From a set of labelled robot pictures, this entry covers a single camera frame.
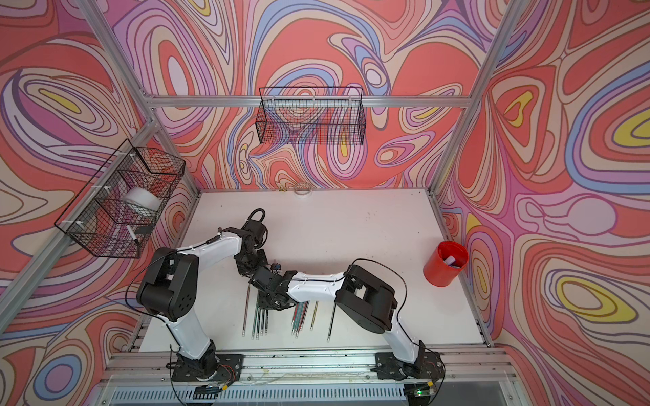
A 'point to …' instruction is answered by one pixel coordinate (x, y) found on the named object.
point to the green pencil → (254, 325)
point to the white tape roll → (143, 197)
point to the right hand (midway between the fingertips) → (267, 310)
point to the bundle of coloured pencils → (299, 317)
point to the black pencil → (331, 326)
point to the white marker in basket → (132, 234)
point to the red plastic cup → (445, 263)
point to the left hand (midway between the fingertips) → (265, 270)
